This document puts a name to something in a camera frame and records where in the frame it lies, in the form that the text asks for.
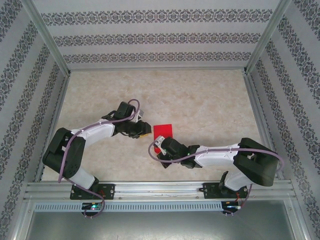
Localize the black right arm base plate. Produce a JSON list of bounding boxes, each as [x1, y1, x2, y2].
[[203, 182, 249, 200]]

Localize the red paper sheet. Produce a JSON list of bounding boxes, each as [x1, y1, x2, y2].
[[152, 123, 174, 154]]

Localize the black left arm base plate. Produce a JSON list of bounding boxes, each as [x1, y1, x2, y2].
[[69, 183, 116, 201]]

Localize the aluminium mounting rail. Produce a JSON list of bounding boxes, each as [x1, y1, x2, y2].
[[23, 180, 297, 201]]

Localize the aluminium frame post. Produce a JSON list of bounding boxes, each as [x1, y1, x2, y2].
[[21, 0, 71, 76], [243, 0, 293, 75]]

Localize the thin aluminium wall rail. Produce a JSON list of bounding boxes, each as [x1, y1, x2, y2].
[[67, 66, 247, 73]]

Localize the aluminium side rail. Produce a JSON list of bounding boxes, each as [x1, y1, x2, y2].
[[33, 73, 72, 183], [243, 73, 285, 181]]

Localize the slotted grey cable duct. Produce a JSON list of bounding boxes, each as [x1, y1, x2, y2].
[[33, 201, 225, 213]]

